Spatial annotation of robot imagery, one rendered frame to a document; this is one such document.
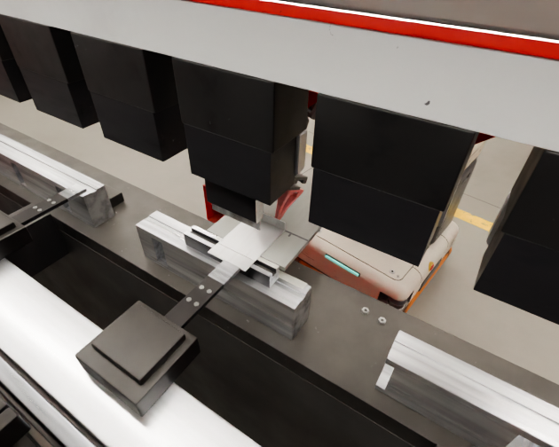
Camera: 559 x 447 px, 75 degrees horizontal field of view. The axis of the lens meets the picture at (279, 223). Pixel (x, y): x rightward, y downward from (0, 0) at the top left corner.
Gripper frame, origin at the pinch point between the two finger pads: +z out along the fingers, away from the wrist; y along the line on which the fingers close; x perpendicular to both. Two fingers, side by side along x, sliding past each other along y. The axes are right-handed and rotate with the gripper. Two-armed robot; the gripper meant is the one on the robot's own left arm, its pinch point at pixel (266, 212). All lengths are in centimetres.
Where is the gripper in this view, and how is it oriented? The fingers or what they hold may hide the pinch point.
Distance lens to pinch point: 73.5
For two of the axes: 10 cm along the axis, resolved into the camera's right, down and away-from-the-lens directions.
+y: 8.4, 3.7, -4.0
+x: 4.7, -1.1, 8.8
